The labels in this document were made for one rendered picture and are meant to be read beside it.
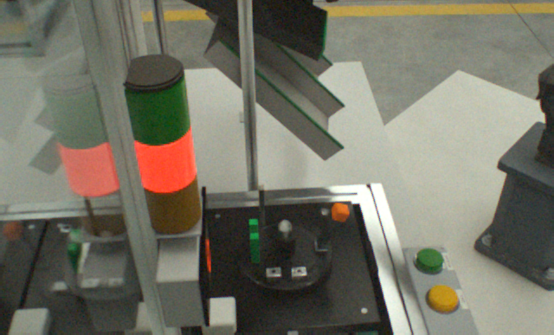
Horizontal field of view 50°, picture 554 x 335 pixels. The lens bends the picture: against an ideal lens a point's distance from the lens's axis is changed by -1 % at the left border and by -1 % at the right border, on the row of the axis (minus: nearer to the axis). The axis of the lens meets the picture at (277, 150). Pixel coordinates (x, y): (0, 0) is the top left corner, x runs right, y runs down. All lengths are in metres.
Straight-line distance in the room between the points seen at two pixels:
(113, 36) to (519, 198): 0.73
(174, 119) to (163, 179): 0.06
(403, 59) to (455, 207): 2.24
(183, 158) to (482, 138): 0.96
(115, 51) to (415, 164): 0.90
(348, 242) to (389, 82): 2.27
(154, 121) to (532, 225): 0.71
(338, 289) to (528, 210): 0.34
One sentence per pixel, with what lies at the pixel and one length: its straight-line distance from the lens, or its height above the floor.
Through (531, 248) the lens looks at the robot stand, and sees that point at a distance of 1.06.
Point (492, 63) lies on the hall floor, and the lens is 3.45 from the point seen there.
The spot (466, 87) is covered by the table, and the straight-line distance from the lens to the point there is 1.53.
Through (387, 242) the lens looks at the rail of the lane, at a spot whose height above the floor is 0.96.
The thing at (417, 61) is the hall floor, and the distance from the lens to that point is 3.36.
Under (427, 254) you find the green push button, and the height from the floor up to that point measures 0.97.
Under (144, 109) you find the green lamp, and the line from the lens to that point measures 0.46.
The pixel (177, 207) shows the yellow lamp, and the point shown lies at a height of 1.29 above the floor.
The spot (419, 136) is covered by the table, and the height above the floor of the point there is 0.86.
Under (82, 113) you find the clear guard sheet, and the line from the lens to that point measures 0.39.
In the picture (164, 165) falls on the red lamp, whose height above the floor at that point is 1.34.
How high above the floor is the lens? 1.65
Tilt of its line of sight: 39 degrees down
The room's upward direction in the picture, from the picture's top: 1 degrees counter-clockwise
